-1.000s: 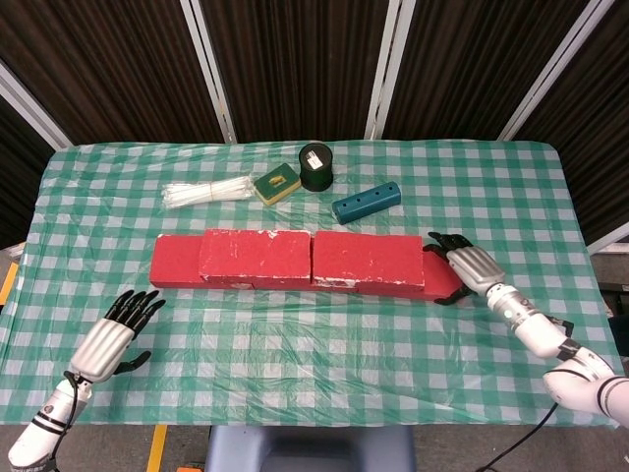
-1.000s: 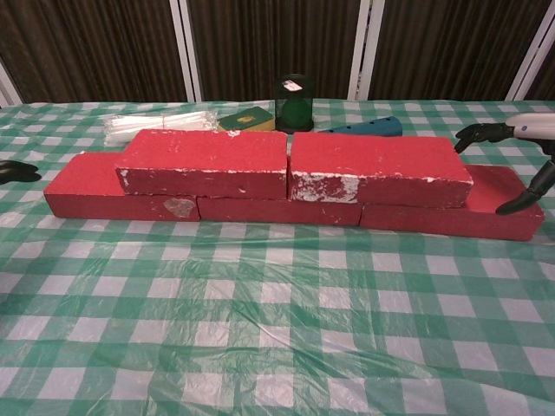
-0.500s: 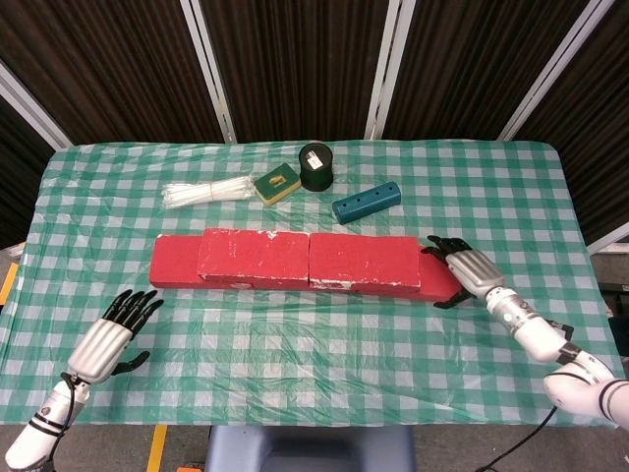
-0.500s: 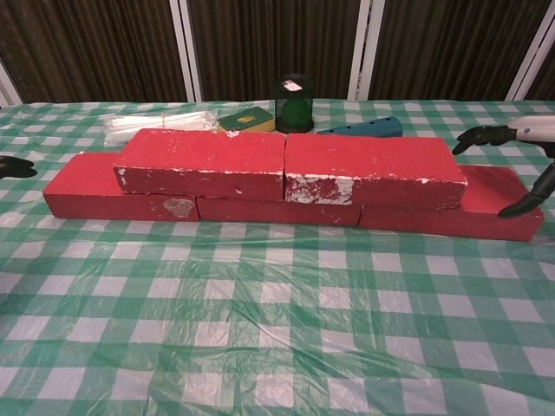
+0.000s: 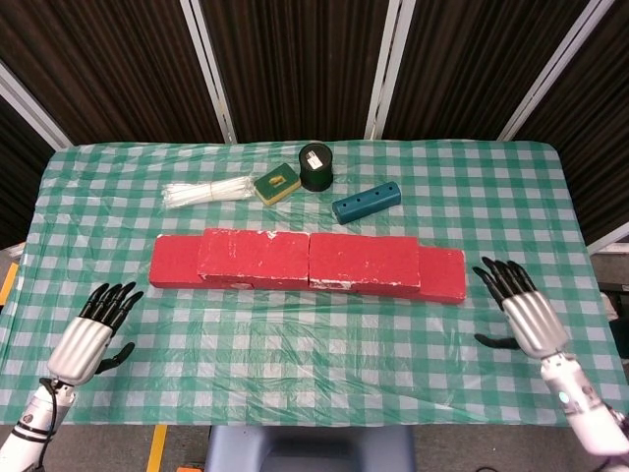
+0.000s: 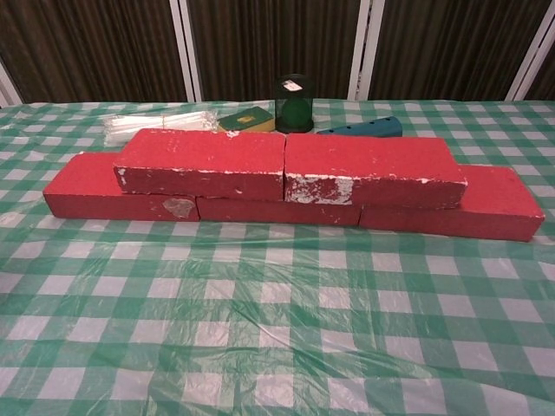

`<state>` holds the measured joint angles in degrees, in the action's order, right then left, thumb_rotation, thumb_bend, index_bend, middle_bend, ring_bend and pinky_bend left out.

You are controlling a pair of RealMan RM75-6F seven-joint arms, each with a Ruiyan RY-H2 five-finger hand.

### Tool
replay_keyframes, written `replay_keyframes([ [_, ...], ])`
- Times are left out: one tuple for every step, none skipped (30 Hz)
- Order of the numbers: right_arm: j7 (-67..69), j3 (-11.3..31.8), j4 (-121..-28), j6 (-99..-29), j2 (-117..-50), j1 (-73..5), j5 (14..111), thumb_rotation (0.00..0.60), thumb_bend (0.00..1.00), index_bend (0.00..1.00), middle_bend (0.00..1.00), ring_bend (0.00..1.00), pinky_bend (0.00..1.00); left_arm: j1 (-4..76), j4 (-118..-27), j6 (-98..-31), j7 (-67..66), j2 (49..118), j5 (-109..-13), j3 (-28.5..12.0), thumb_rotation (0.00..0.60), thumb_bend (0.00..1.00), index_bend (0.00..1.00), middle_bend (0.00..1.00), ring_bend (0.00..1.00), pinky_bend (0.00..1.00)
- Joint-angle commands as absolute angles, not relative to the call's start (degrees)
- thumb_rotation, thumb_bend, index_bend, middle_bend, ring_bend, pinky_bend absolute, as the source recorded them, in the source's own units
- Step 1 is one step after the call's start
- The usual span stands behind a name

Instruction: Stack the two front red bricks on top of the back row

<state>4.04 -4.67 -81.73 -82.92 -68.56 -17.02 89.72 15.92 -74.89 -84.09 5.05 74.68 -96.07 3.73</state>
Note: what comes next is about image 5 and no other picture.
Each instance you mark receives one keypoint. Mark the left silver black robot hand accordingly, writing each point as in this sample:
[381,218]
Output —
[81,346]

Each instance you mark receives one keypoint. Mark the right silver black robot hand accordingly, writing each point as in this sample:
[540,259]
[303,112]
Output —
[535,322]

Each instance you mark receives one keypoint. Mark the red brick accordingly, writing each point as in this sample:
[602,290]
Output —
[174,260]
[253,258]
[363,260]
[442,273]
[351,290]

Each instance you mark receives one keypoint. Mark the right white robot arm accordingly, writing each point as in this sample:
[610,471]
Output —
[585,408]

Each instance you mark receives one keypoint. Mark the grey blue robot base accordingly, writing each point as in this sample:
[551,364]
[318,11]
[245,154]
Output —
[309,450]

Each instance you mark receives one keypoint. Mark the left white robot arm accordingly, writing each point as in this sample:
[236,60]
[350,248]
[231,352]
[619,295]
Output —
[27,430]

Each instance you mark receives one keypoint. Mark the blue block with holes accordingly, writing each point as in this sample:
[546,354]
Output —
[366,204]

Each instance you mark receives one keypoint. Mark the yellow floor tape strip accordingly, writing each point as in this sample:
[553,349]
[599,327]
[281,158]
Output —
[9,282]
[157,450]

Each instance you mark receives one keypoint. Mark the green white checked tablecloth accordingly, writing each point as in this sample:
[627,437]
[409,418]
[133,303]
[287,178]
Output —
[516,221]

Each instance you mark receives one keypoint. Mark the white stick bundle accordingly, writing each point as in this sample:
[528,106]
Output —
[196,194]

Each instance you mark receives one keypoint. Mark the green yellow sponge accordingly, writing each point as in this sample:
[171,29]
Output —
[275,186]

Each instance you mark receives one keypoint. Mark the dark green cylinder can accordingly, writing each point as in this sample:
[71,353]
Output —
[314,174]

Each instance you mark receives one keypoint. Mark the white partition frame post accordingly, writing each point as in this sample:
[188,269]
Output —
[553,74]
[29,105]
[609,241]
[210,74]
[388,74]

